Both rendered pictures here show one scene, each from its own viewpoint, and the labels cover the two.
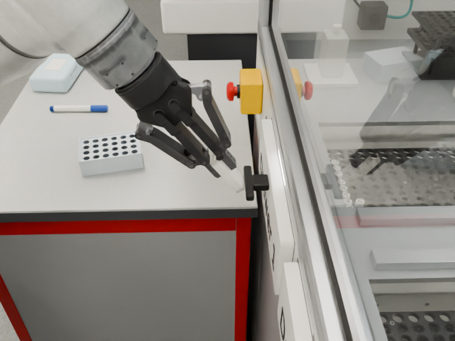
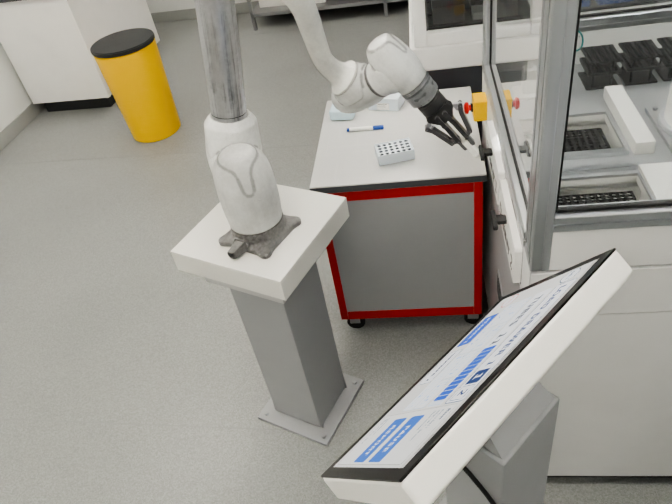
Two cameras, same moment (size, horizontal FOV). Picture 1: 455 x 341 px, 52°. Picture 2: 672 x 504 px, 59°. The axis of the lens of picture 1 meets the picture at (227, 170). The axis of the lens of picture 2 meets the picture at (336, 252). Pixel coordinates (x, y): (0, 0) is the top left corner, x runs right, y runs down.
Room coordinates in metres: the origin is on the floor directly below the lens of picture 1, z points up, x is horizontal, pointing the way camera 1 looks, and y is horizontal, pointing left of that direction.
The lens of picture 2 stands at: (-0.97, 0.08, 1.86)
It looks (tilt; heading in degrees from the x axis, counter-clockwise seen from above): 40 degrees down; 14
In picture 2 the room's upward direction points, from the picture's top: 11 degrees counter-clockwise
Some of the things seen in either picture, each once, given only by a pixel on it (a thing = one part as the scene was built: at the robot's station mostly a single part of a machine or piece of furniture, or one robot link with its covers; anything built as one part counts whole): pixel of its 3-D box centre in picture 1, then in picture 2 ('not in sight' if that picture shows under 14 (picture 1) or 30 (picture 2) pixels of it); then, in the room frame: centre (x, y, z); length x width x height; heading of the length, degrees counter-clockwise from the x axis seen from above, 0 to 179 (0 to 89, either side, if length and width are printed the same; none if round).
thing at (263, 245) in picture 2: not in sight; (254, 229); (0.29, 0.62, 0.86); 0.22 x 0.18 x 0.06; 155
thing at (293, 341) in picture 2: not in sight; (291, 335); (0.31, 0.61, 0.38); 0.30 x 0.30 x 0.76; 69
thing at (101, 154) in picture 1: (111, 152); (394, 151); (0.78, 0.24, 0.78); 0.12 x 0.08 x 0.04; 104
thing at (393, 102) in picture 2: not in sight; (386, 99); (1.16, 0.29, 0.79); 0.13 x 0.09 x 0.05; 75
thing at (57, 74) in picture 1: (57, 72); (344, 106); (1.14, 0.45, 0.78); 0.15 x 0.10 x 0.04; 175
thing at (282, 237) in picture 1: (273, 197); (495, 160); (0.54, -0.07, 0.87); 0.29 x 0.02 x 0.11; 2
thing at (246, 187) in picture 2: not in sight; (245, 184); (0.32, 0.61, 1.00); 0.18 x 0.16 x 0.22; 24
